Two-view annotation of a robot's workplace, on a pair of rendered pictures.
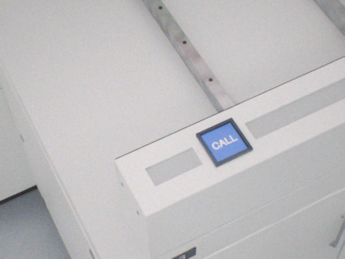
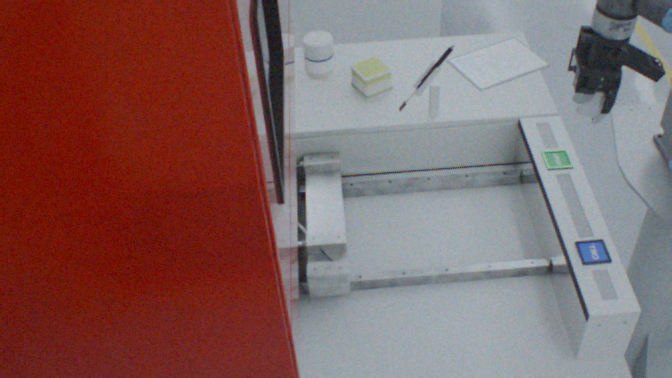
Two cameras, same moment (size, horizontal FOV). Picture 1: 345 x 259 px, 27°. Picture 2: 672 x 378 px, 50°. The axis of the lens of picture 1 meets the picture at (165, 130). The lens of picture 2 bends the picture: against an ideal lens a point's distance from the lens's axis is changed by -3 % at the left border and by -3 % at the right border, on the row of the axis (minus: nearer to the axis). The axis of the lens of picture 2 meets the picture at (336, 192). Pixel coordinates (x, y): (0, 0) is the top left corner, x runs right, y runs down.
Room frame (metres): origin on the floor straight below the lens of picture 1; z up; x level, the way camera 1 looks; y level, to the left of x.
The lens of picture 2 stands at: (0.53, 0.92, 2.02)
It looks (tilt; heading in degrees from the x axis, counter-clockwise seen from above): 44 degrees down; 296
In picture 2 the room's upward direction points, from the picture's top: 5 degrees counter-clockwise
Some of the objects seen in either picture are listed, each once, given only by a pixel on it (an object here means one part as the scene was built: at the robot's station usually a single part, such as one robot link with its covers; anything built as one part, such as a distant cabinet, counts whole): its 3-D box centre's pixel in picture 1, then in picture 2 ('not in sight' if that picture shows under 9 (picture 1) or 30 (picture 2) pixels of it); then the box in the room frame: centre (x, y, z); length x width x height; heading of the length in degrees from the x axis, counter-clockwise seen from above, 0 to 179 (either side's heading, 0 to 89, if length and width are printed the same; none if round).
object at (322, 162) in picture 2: not in sight; (322, 162); (1.11, -0.21, 0.89); 0.08 x 0.03 x 0.03; 26
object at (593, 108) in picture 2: not in sight; (591, 109); (0.56, -0.27, 1.14); 0.06 x 0.03 x 0.09; 21
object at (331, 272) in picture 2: not in sight; (328, 272); (0.97, 0.08, 0.89); 0.08 x 0.03 x 0.03; 26
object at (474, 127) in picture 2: not in sight; (412, 101); (0.99, -0.49, 0.89); 0.62 x 0.35 x 0.14; 26
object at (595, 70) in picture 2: not in sight; (599, 58); (0.57, -0.28, 1.25); 0.09 x 0.08 x 0.12; 21
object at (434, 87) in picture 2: not in sight; (427, 89); (0.92, -0.37, 1.03); 0.06 x 0.04 x 0.13; 26
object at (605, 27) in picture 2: not in sight; (614, 21); (0.55, -0.28, 1.33); 0.08 x 0.08 x 0.05
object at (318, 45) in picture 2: not in sight; (319, 54); (1.21, -0.45, 1.01); 0.07 x 0.07 x 0.10
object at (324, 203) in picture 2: not in sight; (325, 224); (1.04, -0.06, 0.87); 0.36 x 0.08 x 0.03; 116
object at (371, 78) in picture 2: not in sight; (371, 78); (1.07, -0.41, 1.00); 0.07 x 0.07 x 0.07; 53
